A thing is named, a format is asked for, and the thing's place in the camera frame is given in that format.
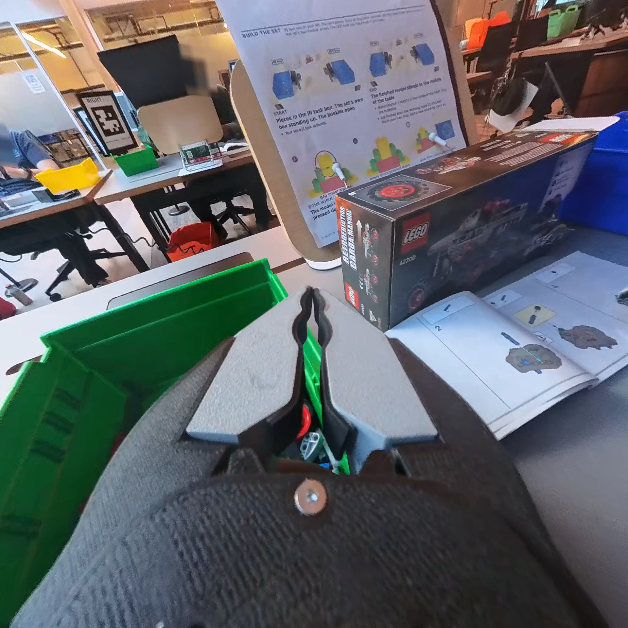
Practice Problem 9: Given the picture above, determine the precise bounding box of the black office chair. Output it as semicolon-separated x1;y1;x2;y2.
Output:
0;216;110;302

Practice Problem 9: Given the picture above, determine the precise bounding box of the pile of lego pieces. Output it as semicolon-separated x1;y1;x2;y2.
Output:
272;400;344;474

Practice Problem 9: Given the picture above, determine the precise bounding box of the orange bin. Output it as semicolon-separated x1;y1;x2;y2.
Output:
463;12;511;50

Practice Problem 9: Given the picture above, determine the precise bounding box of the yellow plastic bin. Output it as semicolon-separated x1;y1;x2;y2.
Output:
34;157;101;194

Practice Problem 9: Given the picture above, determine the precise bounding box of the light green basket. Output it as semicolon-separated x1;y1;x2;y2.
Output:
546;5;582;39

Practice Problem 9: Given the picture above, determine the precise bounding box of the white desk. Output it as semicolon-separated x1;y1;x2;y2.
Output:
93;147;257;251
0;169;114;273

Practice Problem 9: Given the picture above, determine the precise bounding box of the blue plastic bin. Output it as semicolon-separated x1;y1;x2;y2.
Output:
557;112;628;236

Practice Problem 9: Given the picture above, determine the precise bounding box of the small wooden divider panel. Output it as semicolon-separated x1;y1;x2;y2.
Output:
137;96;224;155

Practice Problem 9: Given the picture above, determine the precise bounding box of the white instruction booklet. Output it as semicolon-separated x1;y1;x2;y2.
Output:
385;251;628;441

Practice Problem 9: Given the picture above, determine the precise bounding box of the black monitor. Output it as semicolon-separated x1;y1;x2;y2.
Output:
97;34;189;110

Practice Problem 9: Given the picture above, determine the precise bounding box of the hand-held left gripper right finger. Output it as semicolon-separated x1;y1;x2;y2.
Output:
313;288;439;476

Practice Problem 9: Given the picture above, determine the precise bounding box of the small green bin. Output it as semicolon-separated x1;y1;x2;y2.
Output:
112;145;160;177

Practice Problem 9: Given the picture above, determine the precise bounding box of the large green plastic bin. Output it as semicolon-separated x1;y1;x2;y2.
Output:
0;258;351;626

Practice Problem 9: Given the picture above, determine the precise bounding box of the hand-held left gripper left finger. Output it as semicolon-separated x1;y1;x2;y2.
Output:
185;286;316;446

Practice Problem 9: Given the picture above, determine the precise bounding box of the printed instruction sheet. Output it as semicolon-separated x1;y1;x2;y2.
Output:
216;0;469;235

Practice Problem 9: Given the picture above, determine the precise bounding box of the clear card holder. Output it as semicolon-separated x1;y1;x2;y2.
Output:
178;140;221;171

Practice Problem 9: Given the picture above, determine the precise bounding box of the black lego set box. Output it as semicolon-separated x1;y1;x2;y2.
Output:
336;129;602;330

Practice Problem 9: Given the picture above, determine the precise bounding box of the black white tag sign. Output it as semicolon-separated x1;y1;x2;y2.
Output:
75;90;139;157

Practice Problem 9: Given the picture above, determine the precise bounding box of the brown wooden desk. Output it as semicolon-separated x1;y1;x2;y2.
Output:
461;29;628;134

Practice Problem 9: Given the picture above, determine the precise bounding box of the red floor bin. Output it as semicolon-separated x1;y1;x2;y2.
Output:
167;222;220;263

